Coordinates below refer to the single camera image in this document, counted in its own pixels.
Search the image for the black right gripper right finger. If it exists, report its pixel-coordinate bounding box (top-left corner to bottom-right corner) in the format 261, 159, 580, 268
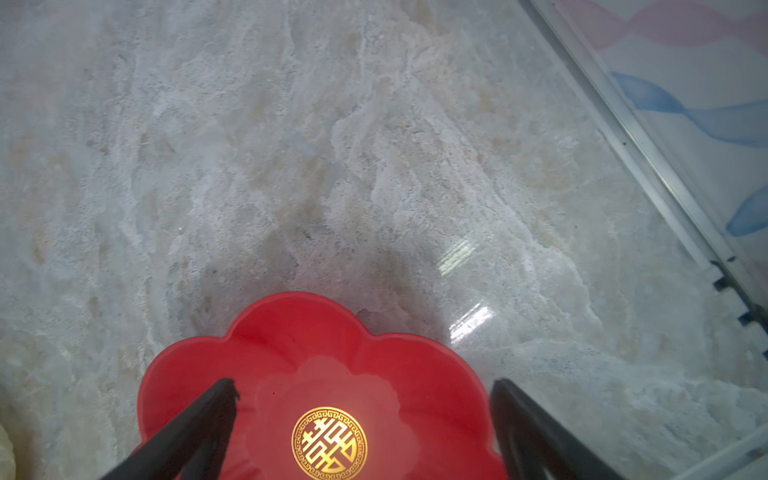
490, 378, 622, 480

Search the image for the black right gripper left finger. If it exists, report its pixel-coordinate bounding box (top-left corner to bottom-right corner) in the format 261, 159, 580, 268
103, 378, 239, 480

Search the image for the pale yellow plastic bag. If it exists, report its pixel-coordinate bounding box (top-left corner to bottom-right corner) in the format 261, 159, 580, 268
0, 425, 16, 480

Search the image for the red flower-shaped plate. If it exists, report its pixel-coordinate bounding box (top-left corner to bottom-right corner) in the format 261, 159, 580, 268
137, 292, 507, 479

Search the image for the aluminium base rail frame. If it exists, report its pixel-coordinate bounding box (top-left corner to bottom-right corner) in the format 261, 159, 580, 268
523, 1, 767, 366

